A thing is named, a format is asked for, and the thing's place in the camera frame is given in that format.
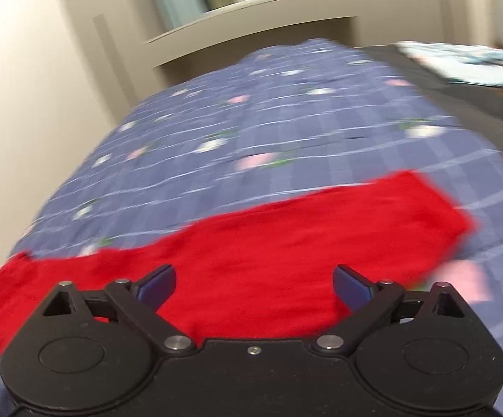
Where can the white blue patterned cloth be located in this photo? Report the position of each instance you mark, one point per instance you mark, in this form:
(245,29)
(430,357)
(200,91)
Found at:
(464,63)

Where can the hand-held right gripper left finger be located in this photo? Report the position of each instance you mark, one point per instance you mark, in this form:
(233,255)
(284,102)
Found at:
(159,286)

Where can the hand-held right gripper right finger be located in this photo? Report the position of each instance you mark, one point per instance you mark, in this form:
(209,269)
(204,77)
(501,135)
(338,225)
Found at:
(349,290)

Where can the red pants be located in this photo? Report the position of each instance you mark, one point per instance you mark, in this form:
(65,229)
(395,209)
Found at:
(251,256)

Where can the beige headboard cabinet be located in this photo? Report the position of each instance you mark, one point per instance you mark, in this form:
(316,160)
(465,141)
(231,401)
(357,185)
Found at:
(260,13)

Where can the dark grey bed sheet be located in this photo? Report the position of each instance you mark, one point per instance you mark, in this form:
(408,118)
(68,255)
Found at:
(486,104)

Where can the blue checked floral quilt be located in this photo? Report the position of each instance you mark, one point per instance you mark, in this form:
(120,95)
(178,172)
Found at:
(303,139)

